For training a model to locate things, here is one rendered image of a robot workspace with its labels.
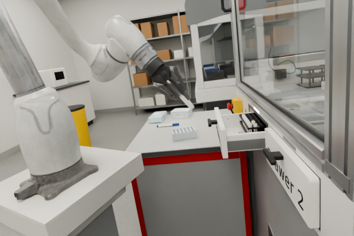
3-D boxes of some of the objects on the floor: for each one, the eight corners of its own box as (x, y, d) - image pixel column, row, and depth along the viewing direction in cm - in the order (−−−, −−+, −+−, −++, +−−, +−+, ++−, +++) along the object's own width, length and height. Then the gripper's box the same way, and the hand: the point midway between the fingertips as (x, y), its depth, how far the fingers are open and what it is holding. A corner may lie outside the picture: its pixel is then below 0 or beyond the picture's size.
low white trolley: (148, 282, 122) (122, 154, 106) (164, 206, 182) (149, 116, 166) (258, 281, 115) (248, 143, 99) (237, 202, 175) (229, 108, 159)
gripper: (136, 75, 83) (179, 121, 85) (161, 50, 80) (206, 99, 82) (141, 73, 90) (181, 116, 92) (164, 50, 87) (205, 95, 89)
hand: (187, 101), depth 87 cm, fingers closed
